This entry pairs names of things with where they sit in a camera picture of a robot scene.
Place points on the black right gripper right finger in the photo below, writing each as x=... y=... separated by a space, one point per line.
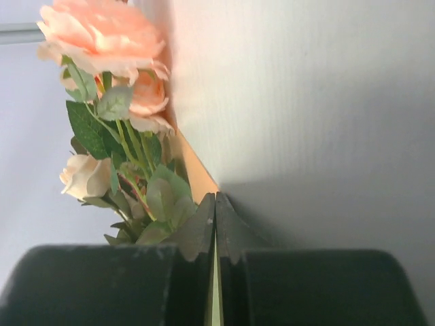
x=234 y=235

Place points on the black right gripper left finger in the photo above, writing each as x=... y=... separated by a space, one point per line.
x=195 y=236

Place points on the green and orange wrapping paper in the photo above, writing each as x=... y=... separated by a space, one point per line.
x=201 y=183

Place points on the pink rose flower branch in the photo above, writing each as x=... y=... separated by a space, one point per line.
x=113 y=69

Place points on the cream rose flower branch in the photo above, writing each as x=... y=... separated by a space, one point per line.
x=88 y=180

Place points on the left aluminium frame post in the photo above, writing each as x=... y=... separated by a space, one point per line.
x=20 y=33

